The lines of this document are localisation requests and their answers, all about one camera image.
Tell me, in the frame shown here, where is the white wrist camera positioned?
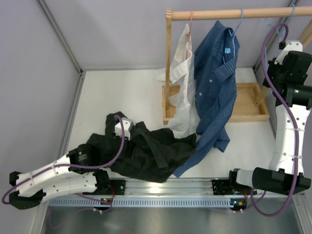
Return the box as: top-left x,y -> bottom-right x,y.
114,117 -> 134,140
274,40 -> 303,65

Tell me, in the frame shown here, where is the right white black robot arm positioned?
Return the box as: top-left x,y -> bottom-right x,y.
227,50 -> 312,195

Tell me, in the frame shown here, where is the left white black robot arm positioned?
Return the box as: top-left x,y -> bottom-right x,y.
2,134 -> 131,210

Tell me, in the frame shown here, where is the blue hanger holding shirt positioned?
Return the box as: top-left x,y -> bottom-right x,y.
228,8 -> 244,57

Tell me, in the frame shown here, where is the aluminium frame post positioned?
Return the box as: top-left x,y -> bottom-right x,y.
36,0 -> 83,75
252,0 -> 300,71

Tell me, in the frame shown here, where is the grey slotted cable duct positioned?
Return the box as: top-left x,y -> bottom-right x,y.
49,197 -> 247,210

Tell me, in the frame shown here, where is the blue checked shirt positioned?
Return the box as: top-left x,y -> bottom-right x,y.
174,21 -> 238,177

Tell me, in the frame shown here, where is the right aluminium frame post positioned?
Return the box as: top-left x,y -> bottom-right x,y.
252,0 -> 300,71

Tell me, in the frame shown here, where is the blue wire hanger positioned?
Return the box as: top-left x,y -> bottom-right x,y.
265,3 -> 296,97

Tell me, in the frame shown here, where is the wooden clothes rack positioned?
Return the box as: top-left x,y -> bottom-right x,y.
162,6 -> 312,124

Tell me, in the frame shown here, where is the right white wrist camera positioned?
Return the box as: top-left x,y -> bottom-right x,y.
274,40 -> 303,65

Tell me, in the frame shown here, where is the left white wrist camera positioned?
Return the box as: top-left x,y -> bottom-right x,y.
114,117 -> 134,140

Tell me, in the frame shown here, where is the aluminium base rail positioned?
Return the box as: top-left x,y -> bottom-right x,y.
40,177 -> 305,196

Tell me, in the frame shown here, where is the pink wire hanger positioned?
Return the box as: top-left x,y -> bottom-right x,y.
186,10 -> 194,59

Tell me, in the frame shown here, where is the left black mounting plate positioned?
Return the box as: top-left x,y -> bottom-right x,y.
97,179 -> 126,195

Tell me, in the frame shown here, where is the left aluminium frame post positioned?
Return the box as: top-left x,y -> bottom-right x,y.
36,0 -> 83,75

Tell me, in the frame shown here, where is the black pinstripe shirt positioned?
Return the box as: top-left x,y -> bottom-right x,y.
87,114 -> 196,183

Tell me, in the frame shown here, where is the white shirt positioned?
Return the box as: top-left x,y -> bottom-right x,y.
168,24 -> 195,138

